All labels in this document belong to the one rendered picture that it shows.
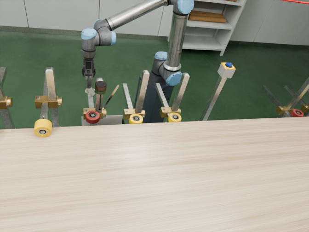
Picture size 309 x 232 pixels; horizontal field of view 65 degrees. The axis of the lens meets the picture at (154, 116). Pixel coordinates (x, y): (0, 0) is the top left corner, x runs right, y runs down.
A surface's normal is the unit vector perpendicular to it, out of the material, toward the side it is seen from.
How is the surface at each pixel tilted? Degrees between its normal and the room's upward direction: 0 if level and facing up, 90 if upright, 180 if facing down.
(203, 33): 90
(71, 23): 90
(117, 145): 0
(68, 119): 0
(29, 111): 0
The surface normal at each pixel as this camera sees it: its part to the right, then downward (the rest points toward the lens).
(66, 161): 0.19, -0.71
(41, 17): 0.26, 0.70
